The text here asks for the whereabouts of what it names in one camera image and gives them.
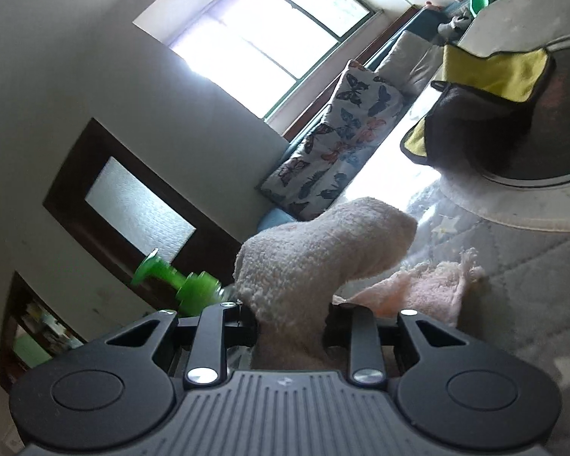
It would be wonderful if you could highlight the grey quilted table cover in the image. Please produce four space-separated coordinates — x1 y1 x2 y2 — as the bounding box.
360 0 570 456

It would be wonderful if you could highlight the clear green soap pump bottle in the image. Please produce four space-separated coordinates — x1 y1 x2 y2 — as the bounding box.
131 248 234 317

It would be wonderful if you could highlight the yellow black microfiber cloth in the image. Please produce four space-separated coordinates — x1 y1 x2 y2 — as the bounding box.
399 44 555 171

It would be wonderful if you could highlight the grey plain cushion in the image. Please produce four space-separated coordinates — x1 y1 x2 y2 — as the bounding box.
376 31 443 99

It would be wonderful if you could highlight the butterfly print cushion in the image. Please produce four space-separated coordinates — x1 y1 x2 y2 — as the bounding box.
259 61 405 220

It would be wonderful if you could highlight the blue sofa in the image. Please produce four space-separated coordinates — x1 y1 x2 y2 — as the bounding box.
257 7 449 232

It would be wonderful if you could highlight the green plastic basin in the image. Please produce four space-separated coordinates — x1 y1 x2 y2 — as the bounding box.
469 0 491 17

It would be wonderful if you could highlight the dark wooden door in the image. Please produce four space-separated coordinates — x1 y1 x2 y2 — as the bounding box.
0 116 244 393

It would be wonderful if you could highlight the pink terry towel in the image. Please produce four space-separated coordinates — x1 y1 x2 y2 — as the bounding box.
233 198 485 371

